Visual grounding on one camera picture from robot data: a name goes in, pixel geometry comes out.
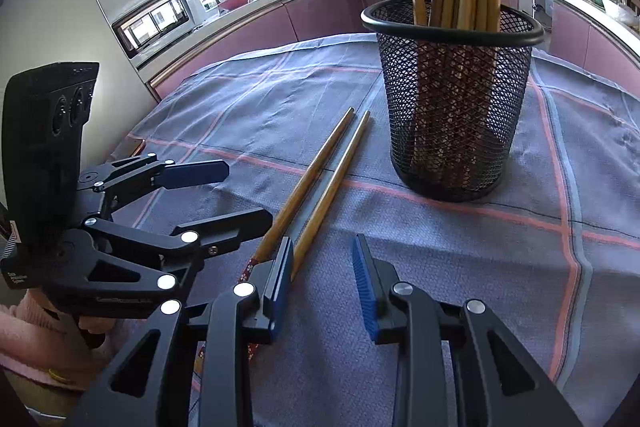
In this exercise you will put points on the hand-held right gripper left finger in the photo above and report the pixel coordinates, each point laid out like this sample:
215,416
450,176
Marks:
282,279

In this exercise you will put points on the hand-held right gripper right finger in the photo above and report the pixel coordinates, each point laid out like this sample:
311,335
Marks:
365,287

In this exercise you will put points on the person's left hand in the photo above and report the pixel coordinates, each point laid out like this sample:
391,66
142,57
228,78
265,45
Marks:
91,326

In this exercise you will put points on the silver microwave oven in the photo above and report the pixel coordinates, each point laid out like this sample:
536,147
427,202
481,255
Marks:
150,22

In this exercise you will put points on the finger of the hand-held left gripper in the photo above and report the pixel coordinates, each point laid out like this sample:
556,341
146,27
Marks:
195,173
235,229

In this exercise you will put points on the pink kitchen cabinets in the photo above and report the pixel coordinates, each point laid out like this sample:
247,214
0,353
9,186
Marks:
310,12

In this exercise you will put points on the black mesh basket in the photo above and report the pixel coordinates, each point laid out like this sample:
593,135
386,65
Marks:
500,107

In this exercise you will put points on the person's left forearm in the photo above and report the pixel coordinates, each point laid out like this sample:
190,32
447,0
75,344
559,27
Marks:
30,337

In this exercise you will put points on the blue checked tablecloth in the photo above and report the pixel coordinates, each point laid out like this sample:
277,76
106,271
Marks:
500,282

